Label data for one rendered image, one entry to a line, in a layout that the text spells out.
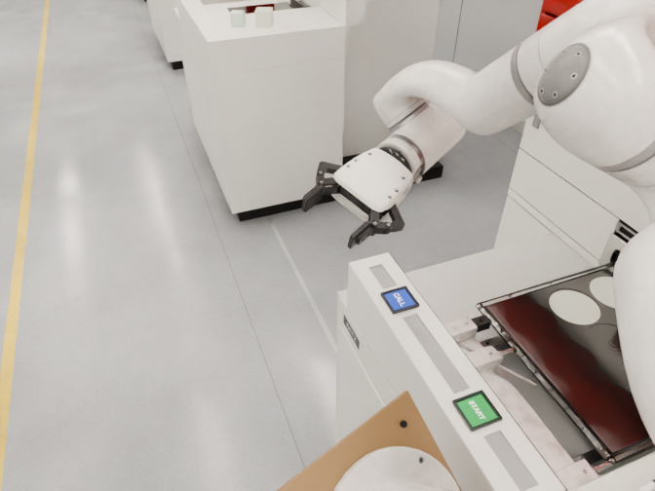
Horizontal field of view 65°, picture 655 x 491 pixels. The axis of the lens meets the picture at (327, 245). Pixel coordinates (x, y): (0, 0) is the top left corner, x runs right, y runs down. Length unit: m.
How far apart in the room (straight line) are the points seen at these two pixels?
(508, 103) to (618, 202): 0.67
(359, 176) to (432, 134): 0.15
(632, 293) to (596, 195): 0.96
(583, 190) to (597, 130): 0.95
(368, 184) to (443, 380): 0.35
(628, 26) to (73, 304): 2.40
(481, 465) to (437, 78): 0.56
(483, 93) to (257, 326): 1.71
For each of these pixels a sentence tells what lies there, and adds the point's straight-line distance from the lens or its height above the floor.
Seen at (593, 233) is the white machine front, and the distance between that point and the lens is 1.42.
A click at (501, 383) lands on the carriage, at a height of 0.88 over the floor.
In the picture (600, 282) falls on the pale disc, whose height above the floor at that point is 0.90.
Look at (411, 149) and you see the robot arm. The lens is 0.84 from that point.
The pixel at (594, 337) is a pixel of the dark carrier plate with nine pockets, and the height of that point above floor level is 0.90.
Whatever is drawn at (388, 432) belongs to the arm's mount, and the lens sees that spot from 0.66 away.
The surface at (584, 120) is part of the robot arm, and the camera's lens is 0.46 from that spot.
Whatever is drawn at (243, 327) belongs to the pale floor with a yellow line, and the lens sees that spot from 2.28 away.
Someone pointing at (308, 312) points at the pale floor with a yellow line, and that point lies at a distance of 2.31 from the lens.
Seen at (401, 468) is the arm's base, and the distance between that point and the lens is 0.65.
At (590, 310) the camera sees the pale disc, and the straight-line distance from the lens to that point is 1.20.
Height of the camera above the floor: 1.67
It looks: 39 degrees down
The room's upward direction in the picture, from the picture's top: straight up
